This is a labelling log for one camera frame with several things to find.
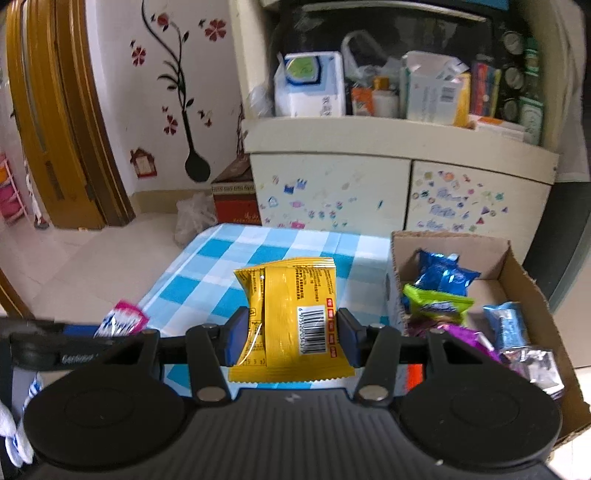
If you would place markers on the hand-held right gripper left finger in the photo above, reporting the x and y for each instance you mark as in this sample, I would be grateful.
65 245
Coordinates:
235 339

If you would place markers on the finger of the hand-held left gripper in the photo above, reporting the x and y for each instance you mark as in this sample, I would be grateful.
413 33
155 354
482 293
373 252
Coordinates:
81 330

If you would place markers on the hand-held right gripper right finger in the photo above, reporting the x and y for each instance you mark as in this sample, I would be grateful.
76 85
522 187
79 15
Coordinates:
348 339

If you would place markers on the pink snack packet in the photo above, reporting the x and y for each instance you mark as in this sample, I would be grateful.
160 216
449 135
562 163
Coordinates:
122 318

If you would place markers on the yellow snack packet with barcode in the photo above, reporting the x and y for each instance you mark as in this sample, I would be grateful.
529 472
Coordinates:
286 314

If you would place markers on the brown cardboard box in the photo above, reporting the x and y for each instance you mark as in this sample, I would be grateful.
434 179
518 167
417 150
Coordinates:
443 244

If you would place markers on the light blue snack packet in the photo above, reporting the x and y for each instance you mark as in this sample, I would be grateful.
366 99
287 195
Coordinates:
505 323

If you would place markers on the blue white checkered tablecloth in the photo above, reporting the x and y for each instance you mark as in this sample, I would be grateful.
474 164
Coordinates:
217 272

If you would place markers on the orange snack packet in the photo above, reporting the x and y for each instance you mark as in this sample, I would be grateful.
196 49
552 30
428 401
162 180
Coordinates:
414 376

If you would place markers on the green snack packet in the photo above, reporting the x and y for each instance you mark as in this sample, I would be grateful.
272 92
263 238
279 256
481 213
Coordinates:
434 304

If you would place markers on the dark blue snack packet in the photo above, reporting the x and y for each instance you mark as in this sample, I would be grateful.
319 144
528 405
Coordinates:
443 277

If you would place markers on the purple snack packet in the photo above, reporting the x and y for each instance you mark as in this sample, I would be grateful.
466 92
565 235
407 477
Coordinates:
466 339

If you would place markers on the clear plastic bag on floor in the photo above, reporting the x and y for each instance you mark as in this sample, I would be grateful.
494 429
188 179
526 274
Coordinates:
194 221

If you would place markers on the red brown patterned carton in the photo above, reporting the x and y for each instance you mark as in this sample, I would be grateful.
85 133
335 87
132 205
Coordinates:
235 207

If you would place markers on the pink storage rack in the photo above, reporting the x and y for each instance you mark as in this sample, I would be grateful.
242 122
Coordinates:
11 203

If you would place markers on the silver snack packet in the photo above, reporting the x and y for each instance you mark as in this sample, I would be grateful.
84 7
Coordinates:
535 369

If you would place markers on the wooden door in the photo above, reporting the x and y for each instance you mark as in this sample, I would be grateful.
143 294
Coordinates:
60 138

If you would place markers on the cream cabinet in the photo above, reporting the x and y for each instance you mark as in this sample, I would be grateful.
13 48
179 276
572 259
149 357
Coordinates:
332 138

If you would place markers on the small orange packet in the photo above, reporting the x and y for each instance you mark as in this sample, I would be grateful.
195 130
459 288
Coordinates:
362 101

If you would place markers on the white bottle yellow cap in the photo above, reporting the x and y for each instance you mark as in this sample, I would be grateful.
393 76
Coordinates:
385 99

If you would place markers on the white blue box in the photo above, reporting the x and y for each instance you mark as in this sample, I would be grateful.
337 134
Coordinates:
314 97

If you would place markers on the white box with barcode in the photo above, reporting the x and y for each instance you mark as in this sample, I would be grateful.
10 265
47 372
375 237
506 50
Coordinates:
429 97

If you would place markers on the yellow box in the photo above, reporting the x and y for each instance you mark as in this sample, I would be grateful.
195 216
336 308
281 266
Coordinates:
463 106

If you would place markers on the white orange flat box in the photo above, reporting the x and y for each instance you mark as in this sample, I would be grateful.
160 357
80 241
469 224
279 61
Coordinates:
498 127

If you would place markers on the coloured pens pack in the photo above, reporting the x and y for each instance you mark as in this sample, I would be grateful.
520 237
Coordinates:
485 87

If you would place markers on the green glass bottle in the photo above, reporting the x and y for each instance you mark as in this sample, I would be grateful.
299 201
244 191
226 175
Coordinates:
531 115

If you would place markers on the white cloth cover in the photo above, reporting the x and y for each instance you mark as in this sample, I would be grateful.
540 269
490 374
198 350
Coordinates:
572 92

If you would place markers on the blue block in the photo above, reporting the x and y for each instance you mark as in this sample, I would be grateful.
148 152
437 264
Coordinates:
496 3

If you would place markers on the black vine flower wall sticker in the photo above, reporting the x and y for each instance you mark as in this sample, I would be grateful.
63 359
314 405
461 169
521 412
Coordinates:
196 164

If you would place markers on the red house wall sticker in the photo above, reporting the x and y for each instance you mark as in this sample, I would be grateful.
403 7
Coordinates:
143 152

